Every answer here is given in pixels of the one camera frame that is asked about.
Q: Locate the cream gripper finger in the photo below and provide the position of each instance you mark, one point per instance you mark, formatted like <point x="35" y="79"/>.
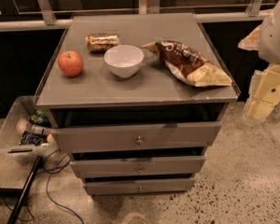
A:
<point x="251" y="41"/>
<point x="264" y="93"/>

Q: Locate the grey top drawer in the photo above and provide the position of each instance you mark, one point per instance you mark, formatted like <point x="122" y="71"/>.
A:
<point x="136" y="137"/>

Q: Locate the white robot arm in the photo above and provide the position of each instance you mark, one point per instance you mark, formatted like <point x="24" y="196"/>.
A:
<point x="269" y="37"/>

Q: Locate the grey three-drawer cabinet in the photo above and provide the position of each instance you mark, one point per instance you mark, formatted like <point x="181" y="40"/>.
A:
<point x="151" y="96"/>

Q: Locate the grey middle drawer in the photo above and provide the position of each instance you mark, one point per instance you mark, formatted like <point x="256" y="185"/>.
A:
<point x="138" y="166"/>

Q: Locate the brown yellow chip bag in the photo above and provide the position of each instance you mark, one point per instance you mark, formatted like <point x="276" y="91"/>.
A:
<point x="188" y="64"/>

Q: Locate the metal railing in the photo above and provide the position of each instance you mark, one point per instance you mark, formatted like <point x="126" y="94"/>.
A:
<point x="35" y="14"/>

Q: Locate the white bowl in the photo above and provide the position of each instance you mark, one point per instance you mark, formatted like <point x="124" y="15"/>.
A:
<point x="124" y="60"/>

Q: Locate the gold soda can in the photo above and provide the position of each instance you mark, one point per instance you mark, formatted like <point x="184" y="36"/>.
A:
<point x="101" y="42"/>

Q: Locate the red apple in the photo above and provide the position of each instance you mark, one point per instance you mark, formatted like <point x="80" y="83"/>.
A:
<point x="71" y="63"/>

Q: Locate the green patterned item in bin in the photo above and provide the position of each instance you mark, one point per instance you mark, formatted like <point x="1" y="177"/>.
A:
<point x="39" y="118"/>

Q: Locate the white bottle in bin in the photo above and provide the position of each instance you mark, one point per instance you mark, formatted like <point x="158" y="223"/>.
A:
<point x="24" y="125"/>

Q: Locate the dark blue snack packet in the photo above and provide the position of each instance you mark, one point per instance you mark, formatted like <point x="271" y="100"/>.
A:
<point x="32" y="139"/>

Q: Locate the clear plastic bin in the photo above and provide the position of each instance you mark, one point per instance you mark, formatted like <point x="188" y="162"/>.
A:
<point x="23" y="108"/>

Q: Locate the black pole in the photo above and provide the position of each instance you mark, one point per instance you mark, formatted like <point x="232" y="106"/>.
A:
<point x="25" y="190"/>

